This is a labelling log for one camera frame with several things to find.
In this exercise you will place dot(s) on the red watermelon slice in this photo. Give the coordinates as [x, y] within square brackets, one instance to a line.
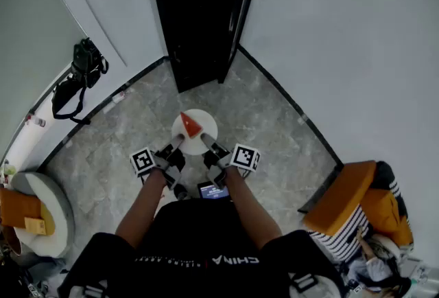
[190, 125]

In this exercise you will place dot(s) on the grey round cushioned chair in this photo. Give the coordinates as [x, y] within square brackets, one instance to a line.
[48, 214]

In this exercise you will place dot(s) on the person's left forearm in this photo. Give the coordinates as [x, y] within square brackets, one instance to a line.
[144, 207]

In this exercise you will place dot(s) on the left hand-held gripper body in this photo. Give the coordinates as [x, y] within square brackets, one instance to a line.
[156, 164]

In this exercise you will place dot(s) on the orange jacket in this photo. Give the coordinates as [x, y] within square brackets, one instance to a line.
[389, 211]

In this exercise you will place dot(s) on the chest-mounted phone screen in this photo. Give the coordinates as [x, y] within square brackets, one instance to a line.
[212, 191]

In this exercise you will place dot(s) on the orange cushion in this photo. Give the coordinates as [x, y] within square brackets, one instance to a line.
[20, 212]

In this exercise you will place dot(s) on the person's right forearm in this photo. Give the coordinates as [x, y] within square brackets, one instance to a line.
[252, 207]

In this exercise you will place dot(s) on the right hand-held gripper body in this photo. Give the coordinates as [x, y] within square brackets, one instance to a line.
[233, 161]

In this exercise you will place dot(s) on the white plate of watermelon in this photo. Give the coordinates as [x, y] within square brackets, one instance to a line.
[202, 121]

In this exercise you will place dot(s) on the orange cushioned stool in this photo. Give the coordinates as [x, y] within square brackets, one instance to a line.
[339, 197]

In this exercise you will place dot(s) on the striped black white fabric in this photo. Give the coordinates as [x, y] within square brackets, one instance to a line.
[343, 235]

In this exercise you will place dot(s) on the person's black shirt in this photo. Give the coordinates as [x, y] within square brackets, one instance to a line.
[200, 255]

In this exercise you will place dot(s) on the yellow paper tag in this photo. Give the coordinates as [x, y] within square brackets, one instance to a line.
[35, 225]

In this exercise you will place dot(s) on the small clear bottle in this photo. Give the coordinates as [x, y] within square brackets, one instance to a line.
[37, 121]

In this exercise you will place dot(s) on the black fridge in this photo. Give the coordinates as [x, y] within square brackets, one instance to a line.
[200, 18]

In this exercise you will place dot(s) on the black shoulder bag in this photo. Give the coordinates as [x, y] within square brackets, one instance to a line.
[77, 80]

